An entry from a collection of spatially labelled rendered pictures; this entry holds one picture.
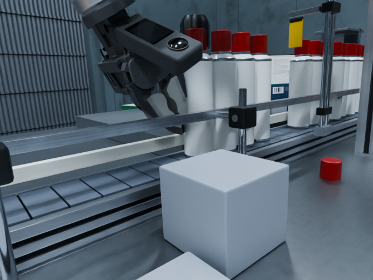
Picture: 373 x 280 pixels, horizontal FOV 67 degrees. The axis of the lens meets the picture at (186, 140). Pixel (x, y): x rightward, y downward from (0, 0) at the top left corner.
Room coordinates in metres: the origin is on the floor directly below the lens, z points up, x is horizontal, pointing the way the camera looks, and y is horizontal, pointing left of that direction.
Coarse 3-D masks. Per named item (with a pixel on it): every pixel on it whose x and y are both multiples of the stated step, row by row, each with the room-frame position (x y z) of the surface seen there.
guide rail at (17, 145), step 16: (304, 96) 0.60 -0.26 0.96; (336, 96) 0.70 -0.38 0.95; (192, 112) 0.41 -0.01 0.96; (208, 112) 0.42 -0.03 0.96; (80, 128) 0.31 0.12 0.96; (96, 128) 0.31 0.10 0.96; (112, 128) 0.32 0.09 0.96; (128, 128) 0.34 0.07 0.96; (144, 128) 0.35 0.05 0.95; (16, 144) 0.26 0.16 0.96; (32, 144) 0.27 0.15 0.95; (48, 144) 0.28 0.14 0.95; (64, 144) 0.29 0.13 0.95
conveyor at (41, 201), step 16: (288, 128) 0.67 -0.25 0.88; (256, 144) 0.53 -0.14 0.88; (160, 160) 0.45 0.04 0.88; (176, 160) 0.44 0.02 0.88; (96, 176) 0.38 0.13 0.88; (112, 176) 0.38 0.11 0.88; (128, 176) 0.38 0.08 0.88; (144, 176) 0.37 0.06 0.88; (32, 192) 0.33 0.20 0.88; (48, 192) 0.33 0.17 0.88; (64, 192) 0.33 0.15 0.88; (80, 192) 0.32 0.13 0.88; (96, 192) 0.32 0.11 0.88; (112, 192) 0.32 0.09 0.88; (16, 208) 0.29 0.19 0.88; (32, 208) 0.28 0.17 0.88; (48, 208) 0.28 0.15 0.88; (64, 208) 0.29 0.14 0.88
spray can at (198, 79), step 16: (192, 32) 0.45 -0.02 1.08; (208, 64) 0.45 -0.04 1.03; (192, 80) 0.44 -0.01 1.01; (208, 80) 0.45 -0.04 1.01; (192, 96) 0.44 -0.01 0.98; (208, 96) 0.45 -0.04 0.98; (192, 128) 0.44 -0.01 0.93; (208, 128) 0.45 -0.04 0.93; (192, 144) 0.44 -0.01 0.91; (208, 144) 0.45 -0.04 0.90
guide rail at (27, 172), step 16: (128, 144) 0.42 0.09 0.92; (144, 144) 0.44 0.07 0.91; (160, 144) 0.46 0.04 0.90; (176, 144) 0.48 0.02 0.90; (48, 160) 0.35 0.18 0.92; (64, 160) 0.36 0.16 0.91; (80, 160) 0.37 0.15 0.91; (96, 160) 0.39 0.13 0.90; (112, 160) 0.40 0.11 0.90; (16, 176) 0.32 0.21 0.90; (32, 176) 0.33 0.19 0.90; (48, 176) 0.35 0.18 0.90
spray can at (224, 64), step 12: (216, 36) 0.48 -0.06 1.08; (228, 36) 0.48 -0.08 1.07; (216, 48) 0.48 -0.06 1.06; (228, 48) 0.48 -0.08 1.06; (216, 60) 0.47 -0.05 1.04; (228, 60) 0.47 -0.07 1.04; (216, 72) 0.47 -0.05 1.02; (228, 72) 0.47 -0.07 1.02; (216, 84) 0.47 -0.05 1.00; (228, 84) 0.47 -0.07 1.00; (216, 96) 0.47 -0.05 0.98; (228, 96) 0.47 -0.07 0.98; (216, 120) 0.47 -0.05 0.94; (228, 120) 0.47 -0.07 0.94; (216, 132) 0.47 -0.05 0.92; (228, 132) 0.47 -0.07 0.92; (216, 144) 0.47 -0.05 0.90; (228, 144) 0.47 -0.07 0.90
